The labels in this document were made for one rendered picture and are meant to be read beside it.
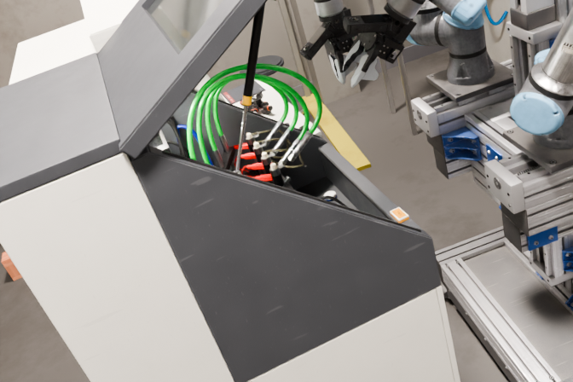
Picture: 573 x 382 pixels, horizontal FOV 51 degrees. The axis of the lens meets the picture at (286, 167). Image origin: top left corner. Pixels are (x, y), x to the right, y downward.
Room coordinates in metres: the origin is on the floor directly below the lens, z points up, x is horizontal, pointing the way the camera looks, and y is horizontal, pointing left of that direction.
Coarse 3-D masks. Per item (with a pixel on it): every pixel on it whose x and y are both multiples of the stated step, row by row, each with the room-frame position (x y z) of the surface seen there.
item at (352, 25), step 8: (344, 16) 1.41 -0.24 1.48; (352, 16) 1.40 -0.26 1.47; (360, 16) 1.40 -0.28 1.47; (368, 16) 1.40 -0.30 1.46; (376, 16) 1.40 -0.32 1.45; (384, 16) 1.40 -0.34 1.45; (344, 24) 1.39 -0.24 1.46; (352, 24) 1.37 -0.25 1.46; (360, 24) 1.37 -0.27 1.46; (368, 24) 1.37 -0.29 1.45; (376, 24) 1.37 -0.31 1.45; (384, 24) 1.37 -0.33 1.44; (352, 32) 1.37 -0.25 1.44; (360, 32) 1.37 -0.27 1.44
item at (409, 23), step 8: (384, 8) 1.40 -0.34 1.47; (392, 16) 1.37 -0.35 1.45; (400, 16) 1.36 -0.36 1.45; (392, 24) 1.38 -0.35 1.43; (400, 24) 1.39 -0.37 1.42; (408, 24) 1.39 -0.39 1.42; (368, 32) 1.42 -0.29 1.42; (376, 32) 1.39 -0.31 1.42; (384, 32) 1.39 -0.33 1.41; (392, 32) 1.39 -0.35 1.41; (400, 32) 1.39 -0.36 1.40; (408, 32) 1.39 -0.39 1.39; (368, 40) 1.40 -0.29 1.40; (376, 40) 1.37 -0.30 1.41; (384, 40) 1.38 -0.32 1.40; (392, 40) 1.38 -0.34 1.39; (400, 40) 1.39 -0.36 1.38; (368, 48) 1.38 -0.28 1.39; (384, 48) 1.39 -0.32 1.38; (392, 48) 1.38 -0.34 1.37; (400, 48) 1.38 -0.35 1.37; (384, 56) 1.39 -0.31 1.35; (392, 56) 1.40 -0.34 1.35
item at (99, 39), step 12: (84, 0) 2.32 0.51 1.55; (96, 0) 2.24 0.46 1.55; (108, 0) 2.17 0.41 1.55; (120, 0) 2.10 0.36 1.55; (132, 0) 2.03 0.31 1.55; (84, 12) 2.09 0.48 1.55; (96, 12) 2.03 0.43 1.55; (108, 12) 1.97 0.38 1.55; (120, 12) 1.91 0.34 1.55; (96, 24) 1.85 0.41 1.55; (108, 24) 1.80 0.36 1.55; (96, 36) 1.74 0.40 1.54; (108, 36) 1.75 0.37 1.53; (96, 48) 1.74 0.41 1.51
